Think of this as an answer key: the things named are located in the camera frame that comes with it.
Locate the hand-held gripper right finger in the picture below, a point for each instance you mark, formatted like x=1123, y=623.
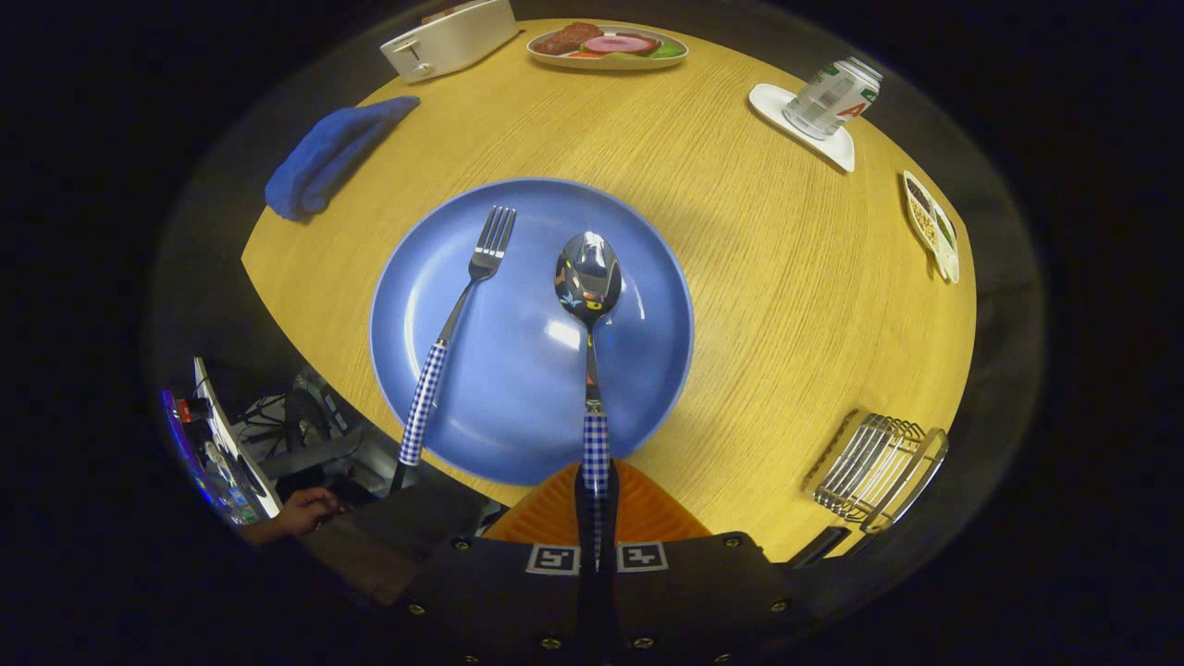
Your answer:
x=694, y=601

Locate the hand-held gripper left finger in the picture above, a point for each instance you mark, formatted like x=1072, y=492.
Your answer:
x=499, y=601

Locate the person's khaki trousers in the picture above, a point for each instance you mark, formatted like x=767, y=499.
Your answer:
x=388, y=546

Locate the black table leg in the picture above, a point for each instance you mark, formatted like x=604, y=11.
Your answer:
x=819, y=548

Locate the blue round plate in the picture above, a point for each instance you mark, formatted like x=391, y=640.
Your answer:
x=518, y=388

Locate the open laptop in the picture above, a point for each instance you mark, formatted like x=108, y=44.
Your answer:
x=217, y=425

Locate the white divided dish with grains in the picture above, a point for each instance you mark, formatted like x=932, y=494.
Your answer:
x=945, y=264

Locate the blue folded cloth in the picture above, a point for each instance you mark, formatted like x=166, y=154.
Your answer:
x=324, y=157

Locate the white square coaster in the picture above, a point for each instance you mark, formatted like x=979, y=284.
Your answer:
x=772, y=100

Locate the white drink bottle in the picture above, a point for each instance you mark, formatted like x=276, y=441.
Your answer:
x=828, y=97

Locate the oval plate of food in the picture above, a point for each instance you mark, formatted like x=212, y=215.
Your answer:
x=601, y=64

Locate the green lettuce leaf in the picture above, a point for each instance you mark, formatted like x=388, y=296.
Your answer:
x=668, y=50

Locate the white toaster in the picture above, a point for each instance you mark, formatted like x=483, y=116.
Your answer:
x=453, y=42

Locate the pink ham slice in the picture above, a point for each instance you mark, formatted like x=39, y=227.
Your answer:
x=620, y=43

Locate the long brown sausage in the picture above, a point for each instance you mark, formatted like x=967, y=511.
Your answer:
x=569, y=39

